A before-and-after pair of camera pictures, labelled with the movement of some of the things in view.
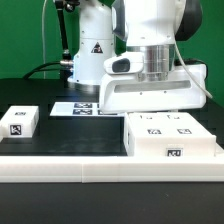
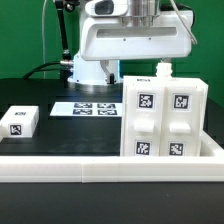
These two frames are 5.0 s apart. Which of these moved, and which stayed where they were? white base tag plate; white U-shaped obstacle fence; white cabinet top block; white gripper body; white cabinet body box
Moved: white cabinet body box; white gripper body
Stayed: white U-shaped obstacle fence; white cabinet top block; white base tag plate
